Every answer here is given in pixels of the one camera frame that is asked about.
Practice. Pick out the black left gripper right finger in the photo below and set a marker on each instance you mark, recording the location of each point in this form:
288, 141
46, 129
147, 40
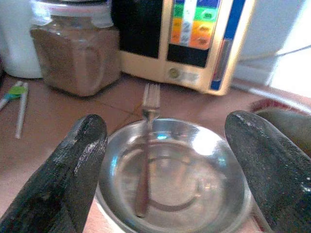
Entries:
274, 179

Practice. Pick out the steel fork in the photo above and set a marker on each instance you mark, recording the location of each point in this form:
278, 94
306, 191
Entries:
143, 184

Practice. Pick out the grey tube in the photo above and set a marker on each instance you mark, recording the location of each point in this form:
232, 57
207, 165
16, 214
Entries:
267, 93

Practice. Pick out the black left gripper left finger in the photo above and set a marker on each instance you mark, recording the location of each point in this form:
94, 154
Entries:
53, 189

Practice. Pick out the stainless steel bowl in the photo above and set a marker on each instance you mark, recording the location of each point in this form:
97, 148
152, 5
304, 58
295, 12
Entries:
182, 182

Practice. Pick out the white canister green band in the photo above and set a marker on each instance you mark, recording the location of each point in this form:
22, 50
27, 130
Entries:
17, 48

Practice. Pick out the glass jar brown powder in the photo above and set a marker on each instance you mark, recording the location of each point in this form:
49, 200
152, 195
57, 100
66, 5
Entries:
75, 63

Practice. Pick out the green clip training chopsticks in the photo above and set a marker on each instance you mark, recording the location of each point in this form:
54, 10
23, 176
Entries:
17, 90

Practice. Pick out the cream water ionizer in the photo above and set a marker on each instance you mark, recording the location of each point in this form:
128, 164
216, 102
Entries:
138, 29

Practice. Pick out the stainless steel sink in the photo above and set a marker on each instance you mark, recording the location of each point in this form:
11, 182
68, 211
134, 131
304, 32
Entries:
296, 131

